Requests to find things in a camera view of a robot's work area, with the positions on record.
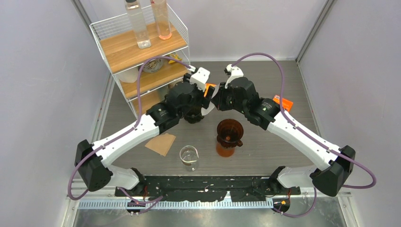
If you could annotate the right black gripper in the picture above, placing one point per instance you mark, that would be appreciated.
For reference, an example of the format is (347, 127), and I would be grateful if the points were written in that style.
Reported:
(218, 100)

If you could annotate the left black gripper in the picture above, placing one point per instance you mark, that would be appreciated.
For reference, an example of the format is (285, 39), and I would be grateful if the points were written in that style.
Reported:
(206, 100)

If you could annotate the amber brown glass dripper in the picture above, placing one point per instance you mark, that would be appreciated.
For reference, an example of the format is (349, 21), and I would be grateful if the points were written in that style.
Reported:
(230, 133)

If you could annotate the white paper coffee filter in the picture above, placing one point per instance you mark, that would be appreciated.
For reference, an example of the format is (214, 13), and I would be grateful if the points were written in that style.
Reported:
(209, 108)

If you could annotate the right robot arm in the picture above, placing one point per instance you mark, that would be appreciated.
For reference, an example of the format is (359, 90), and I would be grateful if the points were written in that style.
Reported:
(332, 164)

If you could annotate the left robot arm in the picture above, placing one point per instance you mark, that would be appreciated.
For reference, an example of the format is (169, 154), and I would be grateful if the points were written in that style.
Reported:
(94, 161)

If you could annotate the dark green glass dripper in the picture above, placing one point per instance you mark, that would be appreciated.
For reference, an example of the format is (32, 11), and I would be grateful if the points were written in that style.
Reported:
(194, 115)

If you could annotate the brown paper coffee filter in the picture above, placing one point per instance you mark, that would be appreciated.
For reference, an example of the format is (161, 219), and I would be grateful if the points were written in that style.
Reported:
(161, 144)

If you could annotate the orange sponge box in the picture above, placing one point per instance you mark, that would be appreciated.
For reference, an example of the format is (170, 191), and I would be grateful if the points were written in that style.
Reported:
(207, 87)

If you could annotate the amber glass carafe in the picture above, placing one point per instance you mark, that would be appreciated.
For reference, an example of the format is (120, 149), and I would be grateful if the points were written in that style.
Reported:
(224, 152)

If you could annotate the yellow snack bag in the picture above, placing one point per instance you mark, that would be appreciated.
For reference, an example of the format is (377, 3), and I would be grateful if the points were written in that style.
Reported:
(175, 56)

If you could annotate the clear glass carafe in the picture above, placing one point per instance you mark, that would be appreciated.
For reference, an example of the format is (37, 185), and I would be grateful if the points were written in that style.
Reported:
(189, 156)

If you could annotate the cartoon printed round tin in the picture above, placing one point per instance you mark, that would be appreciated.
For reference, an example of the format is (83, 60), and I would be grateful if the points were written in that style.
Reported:
(153, 66)

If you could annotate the orange photo printed package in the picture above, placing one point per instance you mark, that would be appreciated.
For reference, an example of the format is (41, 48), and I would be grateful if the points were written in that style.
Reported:
(287, 104)

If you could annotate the white cup on shelf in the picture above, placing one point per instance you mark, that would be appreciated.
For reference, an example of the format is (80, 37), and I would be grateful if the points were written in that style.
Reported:
(129, 76)

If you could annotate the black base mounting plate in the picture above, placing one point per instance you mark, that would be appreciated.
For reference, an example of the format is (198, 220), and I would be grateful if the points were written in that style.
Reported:
(209, 188)

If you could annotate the pink tinted tall bottle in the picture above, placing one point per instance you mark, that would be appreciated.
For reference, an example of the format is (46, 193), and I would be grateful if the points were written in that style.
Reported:
(160, 12)

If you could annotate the clear tall bottle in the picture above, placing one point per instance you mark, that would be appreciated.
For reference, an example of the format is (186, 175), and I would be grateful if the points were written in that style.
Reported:
(136, 17)

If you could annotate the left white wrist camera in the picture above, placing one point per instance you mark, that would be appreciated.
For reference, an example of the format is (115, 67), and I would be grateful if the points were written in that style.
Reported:
(199, 77)

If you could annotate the white wire wooden shelf rack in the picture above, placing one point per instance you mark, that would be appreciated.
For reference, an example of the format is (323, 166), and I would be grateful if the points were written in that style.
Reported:
(118, 47)

